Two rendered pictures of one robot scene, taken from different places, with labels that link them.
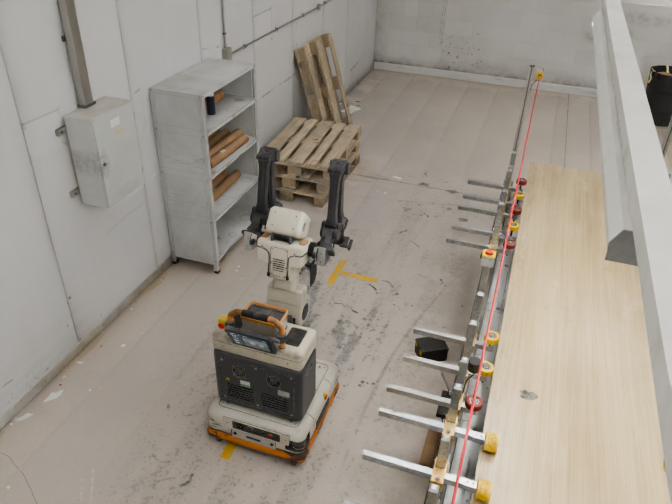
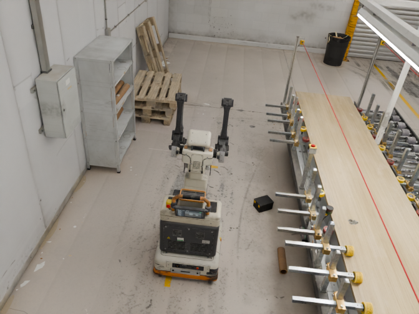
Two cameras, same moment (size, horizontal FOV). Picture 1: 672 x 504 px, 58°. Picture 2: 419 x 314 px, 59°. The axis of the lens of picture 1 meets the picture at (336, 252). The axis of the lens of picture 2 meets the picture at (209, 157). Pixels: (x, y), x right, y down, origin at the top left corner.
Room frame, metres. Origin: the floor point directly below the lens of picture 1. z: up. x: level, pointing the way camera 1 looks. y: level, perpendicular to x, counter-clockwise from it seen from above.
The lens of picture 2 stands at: (0.12, 0.98, 3.04)
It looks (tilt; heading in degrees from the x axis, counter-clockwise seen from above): 34 degrees down; 344
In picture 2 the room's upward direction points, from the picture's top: 6 degrees clockwise
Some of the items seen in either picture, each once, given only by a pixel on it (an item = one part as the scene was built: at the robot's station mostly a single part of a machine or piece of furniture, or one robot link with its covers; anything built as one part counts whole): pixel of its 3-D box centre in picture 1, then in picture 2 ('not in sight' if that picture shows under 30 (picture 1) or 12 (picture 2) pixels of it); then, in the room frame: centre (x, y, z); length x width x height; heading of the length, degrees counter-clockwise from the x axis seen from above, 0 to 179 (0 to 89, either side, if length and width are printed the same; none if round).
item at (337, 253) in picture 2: (438, 475); (329, 273); (1.60, -0.45, 0.90); 0.04 x 0.04 x 0.48; 72
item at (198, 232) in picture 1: (213, 165); (110, 104); (4.73, 1.07, 0.78); 0.90 x 0.45 x 1.55; 162
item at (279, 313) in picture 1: (264, 320); (192, 199); (2.58, 0.38, 0.87); 0.23 x 0.15 x 0.11; 72
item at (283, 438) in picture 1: (256, 430); (187, 266); (2.37, 0.42, 0.23); 0.41 x 0.02 x 0.08; 72
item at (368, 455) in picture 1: (422, 471); (323, 272); (1.58, -0.38, 0.95); 0.50 x 0.04 x 0.04; 72
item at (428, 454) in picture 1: (430, 448); (282, 260); (2.44, -0.61, 0.04); 0.30 x 0.08 x 0.08; 162
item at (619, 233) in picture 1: (614, 84); (411, 52); (2.23, -1.00, 2.34); 2.40 x 0.12 x 0.08; 162
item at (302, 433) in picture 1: (276, 398); (189, 245); (2.69, 0.34, 0.16); 0.67 x 0.64 x 0.25; 162
